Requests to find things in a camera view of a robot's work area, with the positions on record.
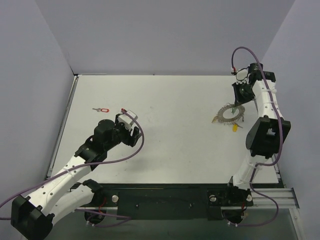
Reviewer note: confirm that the silver metal keyring disc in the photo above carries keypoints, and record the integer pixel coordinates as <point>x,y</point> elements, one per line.
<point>225,116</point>

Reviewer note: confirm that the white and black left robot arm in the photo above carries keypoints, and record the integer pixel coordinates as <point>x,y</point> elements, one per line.
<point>35,215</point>

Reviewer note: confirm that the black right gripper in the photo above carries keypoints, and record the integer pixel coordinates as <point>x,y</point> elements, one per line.
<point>240,94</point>

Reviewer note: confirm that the aluminium frame rail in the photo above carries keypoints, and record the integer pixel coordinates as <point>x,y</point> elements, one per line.
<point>285,197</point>

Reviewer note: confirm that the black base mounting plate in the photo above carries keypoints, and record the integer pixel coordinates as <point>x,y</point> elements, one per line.
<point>173,201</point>

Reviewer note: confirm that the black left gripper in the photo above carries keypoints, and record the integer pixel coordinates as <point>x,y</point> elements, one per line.
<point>131,137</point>

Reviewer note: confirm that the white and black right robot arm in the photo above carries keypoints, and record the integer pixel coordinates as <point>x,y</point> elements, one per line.
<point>268,133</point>

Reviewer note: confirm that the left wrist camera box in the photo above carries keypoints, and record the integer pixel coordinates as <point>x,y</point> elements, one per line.
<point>127,117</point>

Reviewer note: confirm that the key with red tag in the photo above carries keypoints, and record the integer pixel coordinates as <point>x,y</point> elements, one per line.
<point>102,110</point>

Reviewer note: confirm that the key with yellow tag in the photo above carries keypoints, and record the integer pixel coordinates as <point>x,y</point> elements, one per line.
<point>235,127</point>

